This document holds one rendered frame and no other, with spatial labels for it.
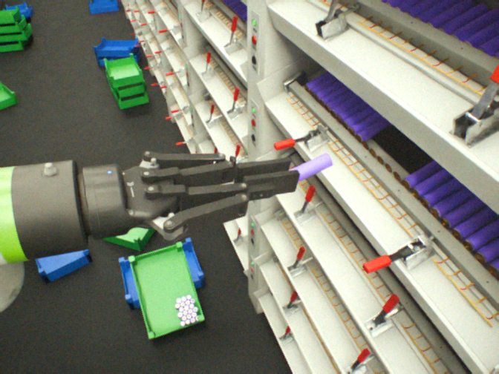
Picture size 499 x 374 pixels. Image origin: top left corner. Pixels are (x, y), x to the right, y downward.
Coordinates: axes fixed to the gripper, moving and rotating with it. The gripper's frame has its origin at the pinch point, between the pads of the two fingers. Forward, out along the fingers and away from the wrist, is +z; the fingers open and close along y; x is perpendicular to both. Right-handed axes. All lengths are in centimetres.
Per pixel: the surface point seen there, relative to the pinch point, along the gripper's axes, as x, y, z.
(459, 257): -3.4, 15.2, 19.9
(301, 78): -2.5, -31.4, 22.3
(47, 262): -109, -87, -45
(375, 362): -44, 12, 28
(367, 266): -6.7, 11.1, 10.0
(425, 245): -4.4, 11.9, 17.9
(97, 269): -107, -76, -25
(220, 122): -45, -84, 26
